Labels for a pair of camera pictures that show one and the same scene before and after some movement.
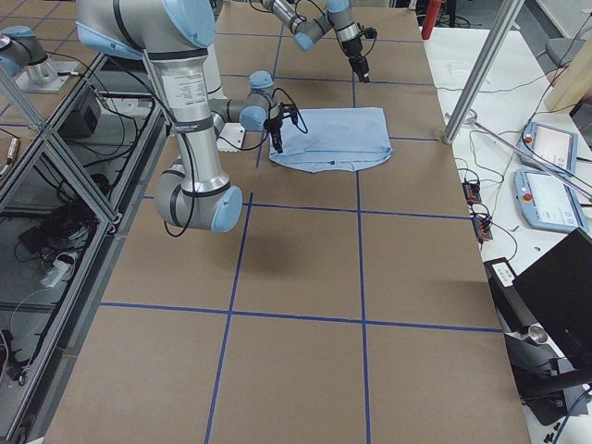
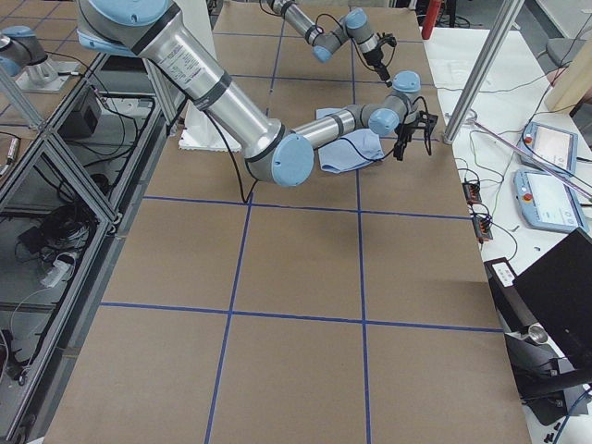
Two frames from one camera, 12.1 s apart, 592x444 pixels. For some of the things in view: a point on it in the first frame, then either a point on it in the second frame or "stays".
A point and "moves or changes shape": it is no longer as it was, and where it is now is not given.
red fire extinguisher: (431, 16) stays
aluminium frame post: (484, 68) stays
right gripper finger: (277, 139) -> (400, 149)
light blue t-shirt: (338, 139) moves or changes shape
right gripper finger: (301, 125) -> (426, 135)
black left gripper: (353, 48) -> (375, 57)
